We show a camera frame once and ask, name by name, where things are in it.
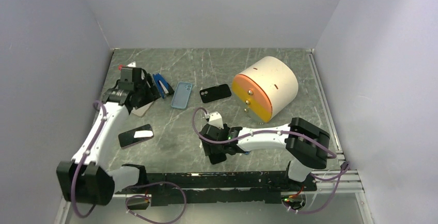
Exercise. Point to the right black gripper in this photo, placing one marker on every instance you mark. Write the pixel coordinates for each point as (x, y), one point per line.
(213, 148)

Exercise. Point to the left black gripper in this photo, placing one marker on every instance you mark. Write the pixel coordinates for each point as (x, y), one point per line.
(152, 91)

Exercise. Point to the light blue phone case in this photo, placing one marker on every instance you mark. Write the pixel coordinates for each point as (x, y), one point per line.
(181, 95)

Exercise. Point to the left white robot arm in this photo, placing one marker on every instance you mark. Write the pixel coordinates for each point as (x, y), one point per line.
(84, 179)

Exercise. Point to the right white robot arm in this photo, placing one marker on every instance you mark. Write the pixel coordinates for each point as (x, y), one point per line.
(307, 144)

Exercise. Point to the purple edged glossy phone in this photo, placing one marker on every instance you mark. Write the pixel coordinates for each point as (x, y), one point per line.
(134, 136)

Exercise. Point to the blue clip tool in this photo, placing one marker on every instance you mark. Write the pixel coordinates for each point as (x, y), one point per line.
(162, 85)

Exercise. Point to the cream and orange drum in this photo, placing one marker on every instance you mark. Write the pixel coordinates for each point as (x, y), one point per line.
(265, 88)

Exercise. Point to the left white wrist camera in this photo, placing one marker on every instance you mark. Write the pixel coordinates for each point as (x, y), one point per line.
(131, 65)

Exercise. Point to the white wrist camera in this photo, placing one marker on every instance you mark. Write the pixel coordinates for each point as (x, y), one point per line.
(131, 65)
(215, 119)

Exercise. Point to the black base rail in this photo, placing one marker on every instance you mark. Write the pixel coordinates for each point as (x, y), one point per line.
(270, 187)

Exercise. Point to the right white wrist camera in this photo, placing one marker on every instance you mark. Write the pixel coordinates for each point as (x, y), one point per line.
(215, 119)

